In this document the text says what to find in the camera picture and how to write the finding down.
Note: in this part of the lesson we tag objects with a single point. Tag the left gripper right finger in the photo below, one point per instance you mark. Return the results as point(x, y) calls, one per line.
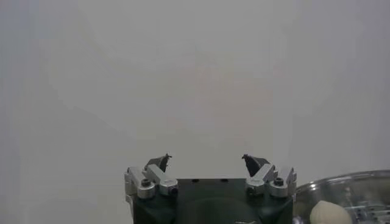
point(265, 179)

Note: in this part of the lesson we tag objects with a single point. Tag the white steamed baozi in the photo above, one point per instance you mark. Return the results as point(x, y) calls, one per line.
point(330, 214)

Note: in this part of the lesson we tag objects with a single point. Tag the stainless steel steamer basket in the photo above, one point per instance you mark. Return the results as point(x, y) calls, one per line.
point(365, 185)

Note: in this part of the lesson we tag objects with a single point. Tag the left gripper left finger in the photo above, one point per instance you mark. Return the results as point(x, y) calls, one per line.
point(152, 182)

